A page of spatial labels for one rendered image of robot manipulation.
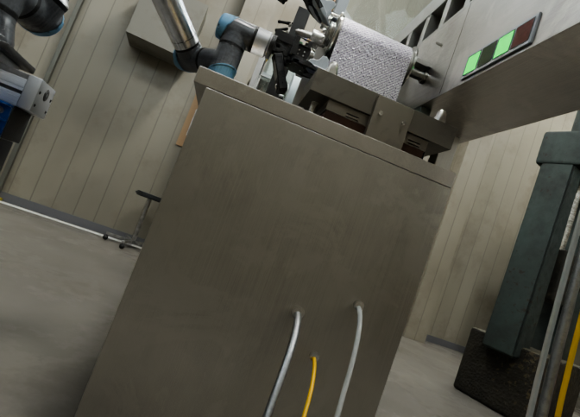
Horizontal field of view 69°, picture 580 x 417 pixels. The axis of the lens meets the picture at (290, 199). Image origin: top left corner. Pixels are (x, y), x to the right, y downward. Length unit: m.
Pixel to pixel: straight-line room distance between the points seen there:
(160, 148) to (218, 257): 3.72
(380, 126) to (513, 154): 5.42
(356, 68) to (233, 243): 0.67
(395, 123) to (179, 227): 0.58
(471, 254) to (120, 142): 4.47
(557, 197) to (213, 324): 2.87
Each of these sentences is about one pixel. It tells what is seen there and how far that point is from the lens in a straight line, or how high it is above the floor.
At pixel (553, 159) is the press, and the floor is 1.80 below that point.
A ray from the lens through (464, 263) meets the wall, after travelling 5.99.
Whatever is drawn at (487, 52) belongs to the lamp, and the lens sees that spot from 1.17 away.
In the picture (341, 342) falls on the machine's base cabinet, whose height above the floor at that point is 0.43.
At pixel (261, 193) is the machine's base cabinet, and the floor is 0.68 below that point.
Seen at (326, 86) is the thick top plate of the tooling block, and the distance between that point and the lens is 1.08.
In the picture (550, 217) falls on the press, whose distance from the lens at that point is 3.43.
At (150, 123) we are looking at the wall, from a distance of 4.66.
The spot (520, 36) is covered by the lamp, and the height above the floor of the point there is 1.18.
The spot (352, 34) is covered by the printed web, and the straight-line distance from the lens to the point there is 1.37.
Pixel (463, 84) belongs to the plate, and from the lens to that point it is 1.22.
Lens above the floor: 0.61
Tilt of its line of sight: 5 degrees up
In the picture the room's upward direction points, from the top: 20 degrees clockwise
